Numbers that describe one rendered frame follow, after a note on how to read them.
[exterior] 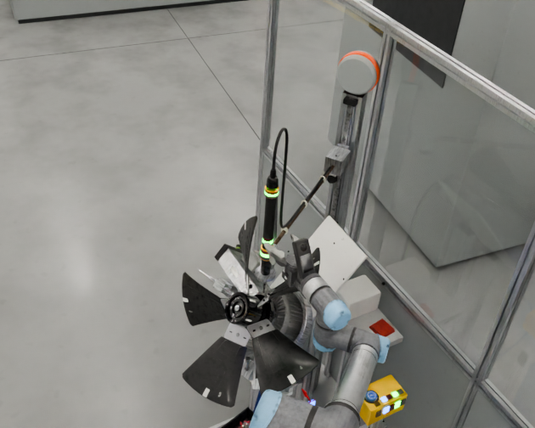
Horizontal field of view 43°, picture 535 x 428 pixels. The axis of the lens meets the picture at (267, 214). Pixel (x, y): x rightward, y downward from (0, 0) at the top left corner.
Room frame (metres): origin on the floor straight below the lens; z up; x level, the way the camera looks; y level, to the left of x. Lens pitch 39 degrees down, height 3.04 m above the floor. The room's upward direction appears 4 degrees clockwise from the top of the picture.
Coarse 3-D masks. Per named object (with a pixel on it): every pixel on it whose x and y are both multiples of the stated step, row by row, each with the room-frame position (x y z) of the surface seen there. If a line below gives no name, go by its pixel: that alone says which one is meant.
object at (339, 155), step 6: (342, 144) 2.24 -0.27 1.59; (330, 150) 2.20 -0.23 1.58; (336, 150) 2.20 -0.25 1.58; (342, 150) 2.21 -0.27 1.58; (348, 150) 2.21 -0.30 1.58; (330, 156) 2.16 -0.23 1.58; (336, 156) 2.16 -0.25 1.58; (342, 156) 2.16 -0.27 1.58; (348, 156) 2.20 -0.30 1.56; (324, 162) 2.16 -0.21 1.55; (330, 162) 2.15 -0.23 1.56; (336, 162) 2.14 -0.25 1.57; (342, 162) 2.13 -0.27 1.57; (348, 162) 2.21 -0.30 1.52; (324, 168) 2.15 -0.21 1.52; (336, 168) 2.14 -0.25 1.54; (342, 168) 2.14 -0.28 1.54; (336, 174) 2.13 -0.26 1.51
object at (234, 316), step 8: (232, 296) 1.71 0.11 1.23; (240, 296) 1.70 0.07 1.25; (248, 296) 1.69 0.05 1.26; (256, 296) 1.77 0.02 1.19; (232, 304) 1.69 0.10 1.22; (240, 304) 1.68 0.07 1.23; (248, 304) 1.66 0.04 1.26; (256, 304) 1.68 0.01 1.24; (264, 304) 1.72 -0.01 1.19; (272, 304) 1.72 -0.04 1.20; (232, 312) 1.67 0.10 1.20; (240, 312) 1.65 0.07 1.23; (248, 312) 1.64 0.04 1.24; (256, 312) 1.66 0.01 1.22; (264, 312) 1.69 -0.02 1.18; (272, 312) 1.69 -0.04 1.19; (232, 320) 1.64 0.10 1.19; (240, 320) 1.62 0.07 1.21; (256, 320) 1.65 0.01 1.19; (272, 320) 1.67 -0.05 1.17
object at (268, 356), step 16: (256, 336) 1.57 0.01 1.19; (272, 336) 1.58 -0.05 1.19; (256, 352) 1.51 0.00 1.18; (272, 352) 1.50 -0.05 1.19; (288, 352) 1.51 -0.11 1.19; (304, 352) 1.50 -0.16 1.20; (256, 368) 1.45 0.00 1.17; (272, 368) 1.45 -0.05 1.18; (288, 368) 1.44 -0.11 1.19; (272, 384) 1.39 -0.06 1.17; (288, 384) 1.39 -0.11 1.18
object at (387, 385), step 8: (392, 376) 1.53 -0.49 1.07; (376, 384) 1.49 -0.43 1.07; (384, 384) 1.50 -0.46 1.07; (392, 384) 1.50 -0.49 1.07; (376, 392) 1.46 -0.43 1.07; (384, 392) 1.46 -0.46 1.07; (376, 400) 1.42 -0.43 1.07; (392, 400) 1.43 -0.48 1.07; (400, 400) 1.44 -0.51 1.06; (368, 408) 1.39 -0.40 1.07; (376, 408) 1.39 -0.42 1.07; (400, 408) 1.45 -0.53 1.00; (360, 416) 1.41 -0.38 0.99; (368, 416) 1.38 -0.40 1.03; (384, 416) 1.41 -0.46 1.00; (368, 424) 1.38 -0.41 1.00
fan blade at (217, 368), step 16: (208, 352) 1.59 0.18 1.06; (224, 352) 1.59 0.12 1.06; (240, 352) 1.60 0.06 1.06; (192, 368) 1.56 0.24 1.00; (208, 368) 1.55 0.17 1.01; (224, 368) 1.55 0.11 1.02; (240, 368) 1.56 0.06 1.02; (192, 384) 1.52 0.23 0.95; (208, 384) 1.52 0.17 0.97; (224, 384) 1.52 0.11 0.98; (224, 400) 1.47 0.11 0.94
